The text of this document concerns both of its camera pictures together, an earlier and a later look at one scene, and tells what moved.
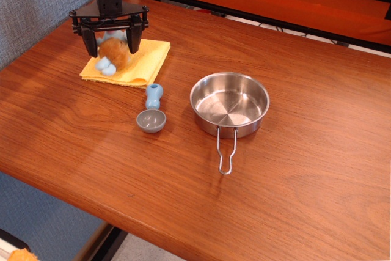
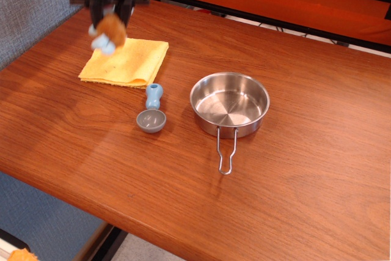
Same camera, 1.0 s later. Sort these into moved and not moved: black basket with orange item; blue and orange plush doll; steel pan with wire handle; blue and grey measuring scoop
Moved: blue and orange plush doll
Not moved: blue and grey measuring scoop; black basket with orange item; steel pan with wire handle
